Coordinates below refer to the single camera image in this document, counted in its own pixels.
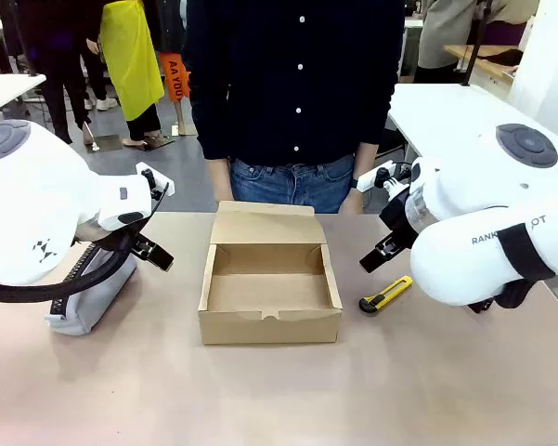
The person in yellow apron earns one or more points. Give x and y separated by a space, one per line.
132 60

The wooden table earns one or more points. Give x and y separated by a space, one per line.
487 58

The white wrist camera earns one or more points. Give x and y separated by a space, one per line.
155 179
373 177

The yellow utility knife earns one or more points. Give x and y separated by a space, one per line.
390 292

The grey zipper pouch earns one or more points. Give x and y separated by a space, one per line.
88 302

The black wristwatch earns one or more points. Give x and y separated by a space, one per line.
354 182

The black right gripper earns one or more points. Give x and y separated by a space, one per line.
399 218

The person's left forearm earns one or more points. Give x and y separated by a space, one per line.
366 158

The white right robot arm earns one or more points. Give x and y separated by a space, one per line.
483 223

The person in beige top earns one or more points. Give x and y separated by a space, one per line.
450 32

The brown cardboard box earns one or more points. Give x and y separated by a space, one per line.
269 297

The black pole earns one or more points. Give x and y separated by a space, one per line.
474 42

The person in black clothes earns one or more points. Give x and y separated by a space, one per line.
60 60

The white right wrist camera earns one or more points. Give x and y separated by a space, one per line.
373 177

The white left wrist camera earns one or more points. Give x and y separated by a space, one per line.
155 179

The black chair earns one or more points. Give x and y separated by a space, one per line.
393 146

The purple cloth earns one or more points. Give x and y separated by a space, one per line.
503 33

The white table with grey leg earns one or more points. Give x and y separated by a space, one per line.
4 90

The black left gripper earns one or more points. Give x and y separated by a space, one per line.
131 242

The person's right hand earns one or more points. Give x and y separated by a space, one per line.
224 200

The person's right forearm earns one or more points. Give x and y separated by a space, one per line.
220 172

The large white table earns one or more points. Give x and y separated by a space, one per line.
445 116

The person's left hand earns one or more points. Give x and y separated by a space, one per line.
352 200

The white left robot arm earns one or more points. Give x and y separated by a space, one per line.
37 204

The person in dark shirt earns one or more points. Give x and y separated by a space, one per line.
297 93

